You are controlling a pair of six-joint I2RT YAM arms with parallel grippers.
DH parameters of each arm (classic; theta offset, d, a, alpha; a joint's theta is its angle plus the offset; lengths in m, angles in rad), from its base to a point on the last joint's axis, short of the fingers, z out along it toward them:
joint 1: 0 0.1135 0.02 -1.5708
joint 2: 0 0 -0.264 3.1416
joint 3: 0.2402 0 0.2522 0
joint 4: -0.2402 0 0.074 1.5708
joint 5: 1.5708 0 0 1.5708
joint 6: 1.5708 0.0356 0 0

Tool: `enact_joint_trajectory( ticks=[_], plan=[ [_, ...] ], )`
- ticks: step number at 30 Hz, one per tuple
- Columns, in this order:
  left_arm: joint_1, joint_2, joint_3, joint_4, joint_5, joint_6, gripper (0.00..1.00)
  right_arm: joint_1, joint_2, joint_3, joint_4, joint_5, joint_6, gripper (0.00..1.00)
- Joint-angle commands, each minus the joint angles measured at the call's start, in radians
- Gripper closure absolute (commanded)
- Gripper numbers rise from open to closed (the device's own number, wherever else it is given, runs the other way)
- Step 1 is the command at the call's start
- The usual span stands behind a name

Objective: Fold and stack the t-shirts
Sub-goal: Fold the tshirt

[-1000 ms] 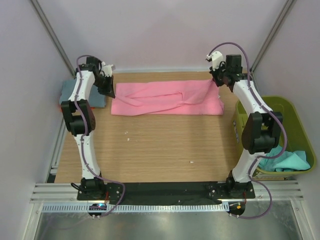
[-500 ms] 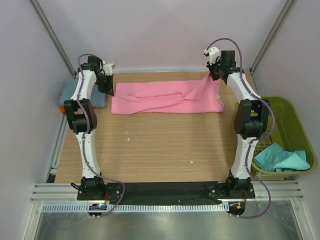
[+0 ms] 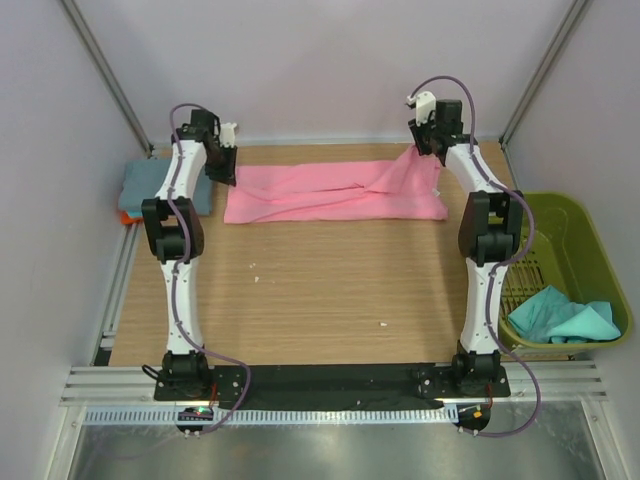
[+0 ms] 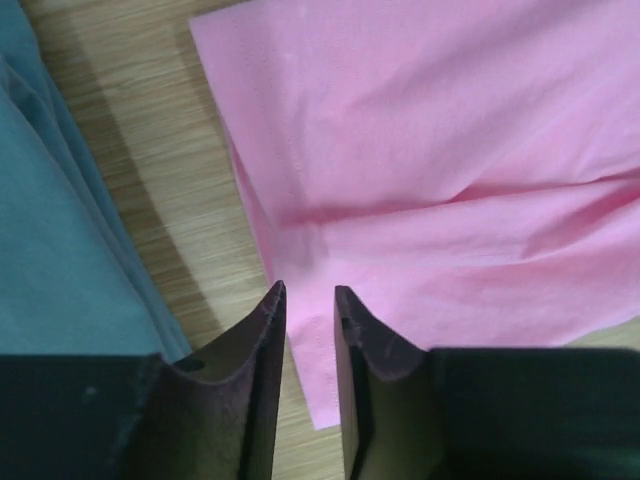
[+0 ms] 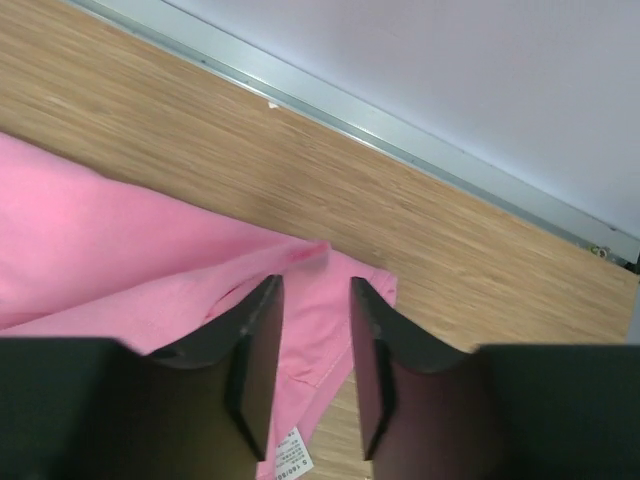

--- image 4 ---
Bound folded grey-blue t shirt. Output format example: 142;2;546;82
1;1;191;362

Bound pink t shirt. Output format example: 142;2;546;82
190;1;639;429

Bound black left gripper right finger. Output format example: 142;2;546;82
334;286;639;479

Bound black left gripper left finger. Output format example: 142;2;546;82
1;282;286;479

